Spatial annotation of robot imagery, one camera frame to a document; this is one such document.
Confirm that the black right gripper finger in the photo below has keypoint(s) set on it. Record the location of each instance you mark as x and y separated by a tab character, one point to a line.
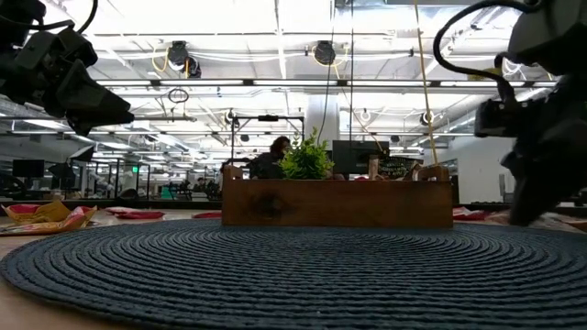
520	206
550	201

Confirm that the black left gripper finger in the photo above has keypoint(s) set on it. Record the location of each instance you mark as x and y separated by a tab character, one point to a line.
114	115
80	91

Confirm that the red tea packet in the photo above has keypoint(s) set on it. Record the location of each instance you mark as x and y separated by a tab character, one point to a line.
120	209
142	215
470	213
207	215

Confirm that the wooden tea organizer box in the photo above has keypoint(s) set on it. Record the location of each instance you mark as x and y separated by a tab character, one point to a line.
339	201

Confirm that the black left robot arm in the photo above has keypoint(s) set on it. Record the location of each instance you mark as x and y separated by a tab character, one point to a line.
16	11

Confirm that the black computer monitor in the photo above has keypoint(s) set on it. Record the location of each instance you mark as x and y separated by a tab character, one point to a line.
357	156
27	168

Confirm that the person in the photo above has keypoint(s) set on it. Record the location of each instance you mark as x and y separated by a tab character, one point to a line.
268	166

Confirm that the small green potted plant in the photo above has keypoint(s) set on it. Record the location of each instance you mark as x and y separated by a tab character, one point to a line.
306	158

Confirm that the round dark blue woven placemat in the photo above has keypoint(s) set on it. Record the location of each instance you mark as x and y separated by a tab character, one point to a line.
293	275

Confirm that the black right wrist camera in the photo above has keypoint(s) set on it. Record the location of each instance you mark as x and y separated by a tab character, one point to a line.
500	119

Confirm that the black aluminium table frame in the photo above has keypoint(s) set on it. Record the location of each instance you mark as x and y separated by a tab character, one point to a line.
174	204

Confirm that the black camera rig frame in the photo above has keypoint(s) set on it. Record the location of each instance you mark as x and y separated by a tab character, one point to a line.
268	117

